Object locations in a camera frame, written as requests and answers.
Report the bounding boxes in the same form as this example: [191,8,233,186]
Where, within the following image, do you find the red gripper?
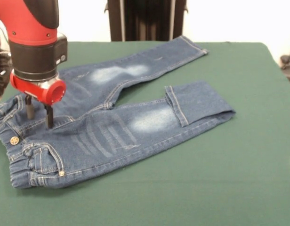
[9,69,67,130]

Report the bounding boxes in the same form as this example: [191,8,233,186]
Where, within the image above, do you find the blue denim jeans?
[0,35,237,190]

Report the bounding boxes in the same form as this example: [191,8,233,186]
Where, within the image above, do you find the black equipment pile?
[0,34,13,97]

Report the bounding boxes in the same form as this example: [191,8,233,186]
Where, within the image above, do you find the dark green table cloth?
[0,41,290,226]

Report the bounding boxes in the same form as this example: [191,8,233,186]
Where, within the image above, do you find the black floor device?
[280,54,290,89]

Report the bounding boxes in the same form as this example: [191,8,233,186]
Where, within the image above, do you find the thin grey cable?
[0,18,10,57]

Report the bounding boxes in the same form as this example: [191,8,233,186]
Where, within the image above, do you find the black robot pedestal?
[105,0,189,42]

